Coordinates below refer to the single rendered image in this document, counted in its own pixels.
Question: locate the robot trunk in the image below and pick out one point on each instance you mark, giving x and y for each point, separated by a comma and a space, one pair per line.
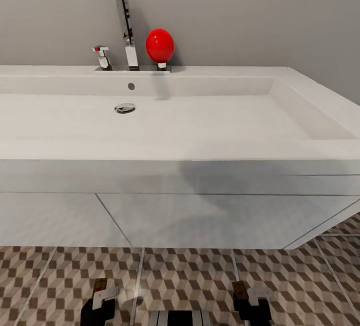
180, 318

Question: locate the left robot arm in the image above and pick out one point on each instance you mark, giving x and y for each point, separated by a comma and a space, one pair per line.
101, 310

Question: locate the mousetrap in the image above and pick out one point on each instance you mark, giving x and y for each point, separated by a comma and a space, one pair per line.
239, 290
99, 284

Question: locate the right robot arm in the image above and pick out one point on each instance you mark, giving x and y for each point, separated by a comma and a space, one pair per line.
257, 311

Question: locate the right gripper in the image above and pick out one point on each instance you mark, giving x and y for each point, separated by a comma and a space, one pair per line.
248, 312

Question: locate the furniture sink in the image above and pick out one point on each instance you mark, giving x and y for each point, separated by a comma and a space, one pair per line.
233, 157

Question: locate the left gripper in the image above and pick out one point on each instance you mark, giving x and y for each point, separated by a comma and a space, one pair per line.
106, 312

